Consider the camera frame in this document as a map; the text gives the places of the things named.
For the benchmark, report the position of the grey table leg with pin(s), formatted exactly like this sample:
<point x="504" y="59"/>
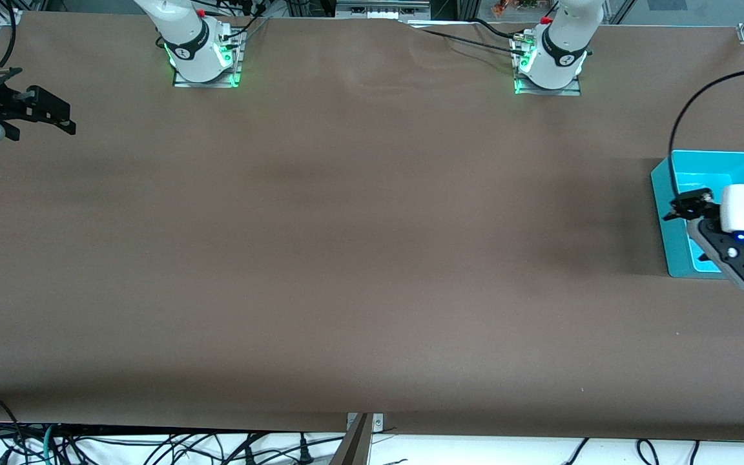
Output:
<point x="352" y="449"/>

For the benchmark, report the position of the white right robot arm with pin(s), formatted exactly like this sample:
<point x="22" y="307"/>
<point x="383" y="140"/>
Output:
<point x="188" y="39"/>

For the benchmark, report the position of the aluminium frame profile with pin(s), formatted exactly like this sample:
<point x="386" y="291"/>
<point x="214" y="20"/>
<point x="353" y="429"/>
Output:
<point x="11" y="17"/>

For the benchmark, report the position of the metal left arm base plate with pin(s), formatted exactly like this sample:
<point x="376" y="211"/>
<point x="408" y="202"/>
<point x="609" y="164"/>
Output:
<point x="549" y="92"/>

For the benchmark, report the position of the grey device box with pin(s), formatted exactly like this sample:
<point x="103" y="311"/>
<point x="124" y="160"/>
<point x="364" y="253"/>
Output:
<point x="382" y="8"/>

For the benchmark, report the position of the small metal table bracket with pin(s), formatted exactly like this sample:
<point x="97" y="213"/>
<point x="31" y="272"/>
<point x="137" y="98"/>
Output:
<point x="377" y="422"/>

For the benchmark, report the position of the teal plastic bin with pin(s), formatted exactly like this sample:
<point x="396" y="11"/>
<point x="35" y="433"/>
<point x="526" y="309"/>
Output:
<point x="675" y="252"/>

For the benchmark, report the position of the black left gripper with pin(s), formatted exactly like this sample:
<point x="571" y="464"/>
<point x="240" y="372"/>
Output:
<point x="699" y="205"/>

